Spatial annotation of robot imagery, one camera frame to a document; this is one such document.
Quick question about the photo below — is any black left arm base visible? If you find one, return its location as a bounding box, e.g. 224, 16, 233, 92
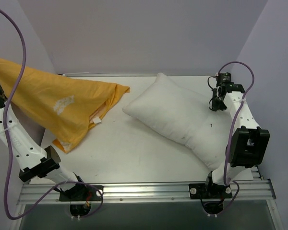
55, 184, 104, 219

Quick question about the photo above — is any yellow printed pillowcase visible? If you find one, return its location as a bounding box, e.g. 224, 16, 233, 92
12, 67, 130, 153

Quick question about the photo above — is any aluminium table edge rail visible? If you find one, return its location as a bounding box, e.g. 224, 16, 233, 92
222, 72, 264, 181

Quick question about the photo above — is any aluminium front frame rail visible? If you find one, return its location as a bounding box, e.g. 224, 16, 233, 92
18, 180, 276, 205

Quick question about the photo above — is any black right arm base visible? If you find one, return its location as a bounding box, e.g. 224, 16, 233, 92
188, 172, 233, 215

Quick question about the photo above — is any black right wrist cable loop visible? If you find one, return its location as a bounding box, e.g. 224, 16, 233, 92
207, 75, 218, 91

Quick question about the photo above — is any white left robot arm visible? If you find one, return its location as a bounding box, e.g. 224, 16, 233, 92
0, 85, 87, 201

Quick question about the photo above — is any white pillow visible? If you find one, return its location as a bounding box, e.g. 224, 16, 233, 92
122, 73, 231, 171

